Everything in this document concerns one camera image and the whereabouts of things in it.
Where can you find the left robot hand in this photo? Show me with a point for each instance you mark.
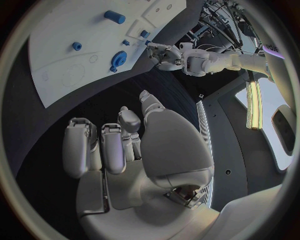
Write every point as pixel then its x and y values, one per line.
pixel 167 59

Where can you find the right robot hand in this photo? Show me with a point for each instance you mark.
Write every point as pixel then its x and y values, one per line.
pixel 164 150

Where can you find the small blue block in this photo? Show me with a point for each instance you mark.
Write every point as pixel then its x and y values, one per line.
pixel 147 42

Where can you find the blue long cylinder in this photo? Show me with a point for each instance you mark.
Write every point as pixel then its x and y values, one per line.
pixel 114 17

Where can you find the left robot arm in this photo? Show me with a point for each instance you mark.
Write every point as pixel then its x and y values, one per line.
pixel 222 60

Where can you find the white task board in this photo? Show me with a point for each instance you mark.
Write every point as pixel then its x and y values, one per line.
pixel 77 24

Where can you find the small blue peg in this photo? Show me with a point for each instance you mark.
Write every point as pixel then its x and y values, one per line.
pixel 126 42

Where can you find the blue gear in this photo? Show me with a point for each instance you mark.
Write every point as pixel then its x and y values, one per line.
pixel 119 59

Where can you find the blue peg beside gear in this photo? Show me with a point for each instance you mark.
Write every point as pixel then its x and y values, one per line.
pixel 113 69

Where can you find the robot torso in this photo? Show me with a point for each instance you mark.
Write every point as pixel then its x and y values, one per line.
pixel 234 140

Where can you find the blue short cylinder with hole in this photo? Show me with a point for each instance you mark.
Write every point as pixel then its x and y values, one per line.
pixel 76 46

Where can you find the glowing light bar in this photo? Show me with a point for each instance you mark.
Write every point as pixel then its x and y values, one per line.
pixel 254 105

